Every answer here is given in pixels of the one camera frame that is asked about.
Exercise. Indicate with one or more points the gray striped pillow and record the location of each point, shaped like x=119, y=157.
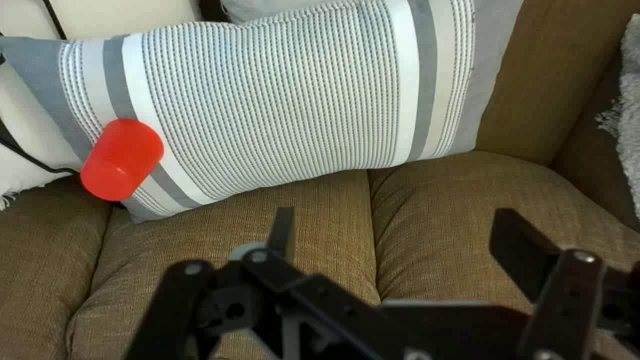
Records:
x=280, y=100

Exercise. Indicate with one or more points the gray knitted blanket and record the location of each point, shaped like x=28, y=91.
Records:
x=630, y=100

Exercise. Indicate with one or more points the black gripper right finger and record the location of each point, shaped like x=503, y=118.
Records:
x=567, y=300

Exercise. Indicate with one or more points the red plastic cup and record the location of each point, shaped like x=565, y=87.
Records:
x=121, y=160

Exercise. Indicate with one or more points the brown fabric sofa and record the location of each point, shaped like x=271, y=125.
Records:
x=433, y=212

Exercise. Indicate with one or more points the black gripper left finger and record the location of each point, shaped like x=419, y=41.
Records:
x=201, y=313

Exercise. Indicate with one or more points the black clothes hanger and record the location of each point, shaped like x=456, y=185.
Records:
x=55, y=19

